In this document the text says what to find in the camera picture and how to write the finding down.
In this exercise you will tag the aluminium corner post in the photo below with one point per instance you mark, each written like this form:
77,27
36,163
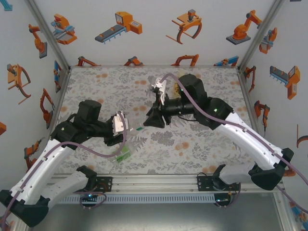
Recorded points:
259,36
50,36

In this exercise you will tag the aluminium side rail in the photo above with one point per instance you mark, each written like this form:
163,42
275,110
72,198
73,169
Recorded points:
243,81
60,96

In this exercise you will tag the grey metal panel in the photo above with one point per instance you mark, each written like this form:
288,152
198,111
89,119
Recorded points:
154,219

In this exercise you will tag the floral patterned table cover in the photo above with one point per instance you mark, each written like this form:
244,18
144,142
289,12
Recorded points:
108,81

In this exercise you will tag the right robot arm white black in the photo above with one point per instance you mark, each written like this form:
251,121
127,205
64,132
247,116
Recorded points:
247,142

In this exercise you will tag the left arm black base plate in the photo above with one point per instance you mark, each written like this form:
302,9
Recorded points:
107,184

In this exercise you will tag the aluminium back rail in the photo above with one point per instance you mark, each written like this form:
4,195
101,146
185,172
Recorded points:
154,66

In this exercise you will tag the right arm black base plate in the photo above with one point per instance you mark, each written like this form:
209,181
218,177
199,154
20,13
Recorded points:
203,184

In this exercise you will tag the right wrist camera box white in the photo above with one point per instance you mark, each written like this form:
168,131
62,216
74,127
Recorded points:
160,84

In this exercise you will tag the small circuit board green light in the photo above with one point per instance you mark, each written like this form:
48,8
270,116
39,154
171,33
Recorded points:
89,196
220,200

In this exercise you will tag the aluminium front frame rail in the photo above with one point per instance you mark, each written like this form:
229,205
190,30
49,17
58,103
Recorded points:
156,184

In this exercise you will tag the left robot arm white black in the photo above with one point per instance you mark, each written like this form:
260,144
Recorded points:
48,173

